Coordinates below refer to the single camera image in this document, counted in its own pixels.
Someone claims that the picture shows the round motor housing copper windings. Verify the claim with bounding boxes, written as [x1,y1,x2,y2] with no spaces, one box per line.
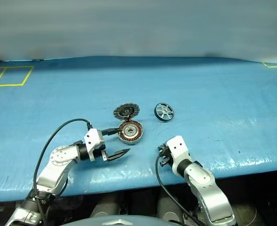
[117,120,144,145]

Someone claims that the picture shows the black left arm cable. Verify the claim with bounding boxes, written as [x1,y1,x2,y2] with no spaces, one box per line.
[32,118,93,226]

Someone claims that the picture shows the round silver motor lid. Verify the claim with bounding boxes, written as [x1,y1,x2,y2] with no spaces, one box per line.
[113,102,141,121]

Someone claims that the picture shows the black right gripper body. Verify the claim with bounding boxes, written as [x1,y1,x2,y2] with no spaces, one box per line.
[157,143,174,167]

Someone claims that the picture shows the silver spoked rotor black rim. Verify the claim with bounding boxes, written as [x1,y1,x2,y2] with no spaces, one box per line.
[154,102,174,123]

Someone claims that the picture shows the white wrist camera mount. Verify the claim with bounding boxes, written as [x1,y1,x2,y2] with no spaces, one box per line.
[83,128,105,162]
[165,135,190,176]

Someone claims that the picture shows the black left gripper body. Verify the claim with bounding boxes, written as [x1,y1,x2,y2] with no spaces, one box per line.
[93,130,109,163]

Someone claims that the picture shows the grey rounded shape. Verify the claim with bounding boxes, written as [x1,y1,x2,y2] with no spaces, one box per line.
[157,195,189,220]
[90,194,123,218]

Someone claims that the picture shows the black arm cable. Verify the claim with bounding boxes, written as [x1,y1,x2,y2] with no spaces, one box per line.
[32,118,93,226]
[155,154,200,226]

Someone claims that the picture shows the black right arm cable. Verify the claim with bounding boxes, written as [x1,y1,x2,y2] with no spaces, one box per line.
[155,154,200,226]

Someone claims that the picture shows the grey robot torso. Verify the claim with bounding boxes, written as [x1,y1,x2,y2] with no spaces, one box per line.
[74,213,167,226]

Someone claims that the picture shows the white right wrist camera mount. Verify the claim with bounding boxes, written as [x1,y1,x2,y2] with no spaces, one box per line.
[165,135,190,176]

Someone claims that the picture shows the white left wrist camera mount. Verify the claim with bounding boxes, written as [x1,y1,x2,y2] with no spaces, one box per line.
[83,128,105,162]

